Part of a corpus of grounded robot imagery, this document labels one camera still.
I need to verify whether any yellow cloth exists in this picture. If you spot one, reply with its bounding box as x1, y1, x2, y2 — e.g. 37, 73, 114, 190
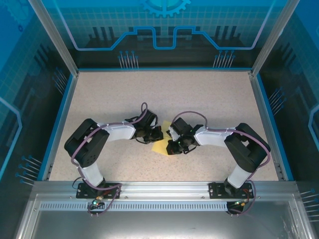
151, 119, 176, 157

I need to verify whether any sheet metal tray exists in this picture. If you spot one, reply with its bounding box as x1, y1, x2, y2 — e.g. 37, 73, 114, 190
14, 194, 314, 239

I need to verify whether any blue printed gear panel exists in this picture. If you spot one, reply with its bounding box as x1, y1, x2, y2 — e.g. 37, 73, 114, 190
41, 0, 285, 69

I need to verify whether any blue printed side panel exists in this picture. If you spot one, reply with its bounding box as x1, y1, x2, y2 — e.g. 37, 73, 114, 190
259, 0, 319, 225
0, 0, 73, 239

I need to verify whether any aluminium cross rail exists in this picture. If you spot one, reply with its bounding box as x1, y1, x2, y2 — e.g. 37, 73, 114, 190
33, 181, 300, 200

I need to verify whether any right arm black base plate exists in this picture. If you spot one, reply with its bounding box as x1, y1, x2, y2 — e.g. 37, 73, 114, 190
208, 181, 252, 199

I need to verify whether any slotted grey cable duct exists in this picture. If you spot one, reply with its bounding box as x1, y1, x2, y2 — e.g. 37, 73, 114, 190
39, 202, 229, 212

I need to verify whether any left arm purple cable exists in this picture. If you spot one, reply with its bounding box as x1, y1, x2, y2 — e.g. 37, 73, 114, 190
71, 102, 149, 217

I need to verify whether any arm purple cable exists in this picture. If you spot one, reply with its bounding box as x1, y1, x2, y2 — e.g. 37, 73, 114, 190
171, 111, 272, 215
71, 102, 149, 217

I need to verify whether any aluminium side rail blue trim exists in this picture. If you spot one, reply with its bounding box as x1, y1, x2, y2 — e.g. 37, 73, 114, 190
41, 72, 80, 182
249, 71, 295, 182

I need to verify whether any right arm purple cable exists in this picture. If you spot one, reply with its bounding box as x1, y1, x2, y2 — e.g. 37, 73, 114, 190
171, 111, 272, 215

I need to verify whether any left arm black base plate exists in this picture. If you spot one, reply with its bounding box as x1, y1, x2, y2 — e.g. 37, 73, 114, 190
76, 182, 122, 199

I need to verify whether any thin black wire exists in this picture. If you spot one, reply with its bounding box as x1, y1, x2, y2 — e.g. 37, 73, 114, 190
72, 177, 84, 190

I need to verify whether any aluminium frame post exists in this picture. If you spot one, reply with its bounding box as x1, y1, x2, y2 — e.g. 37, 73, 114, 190
250, 0, 301, 77
27, 0, 80, 77

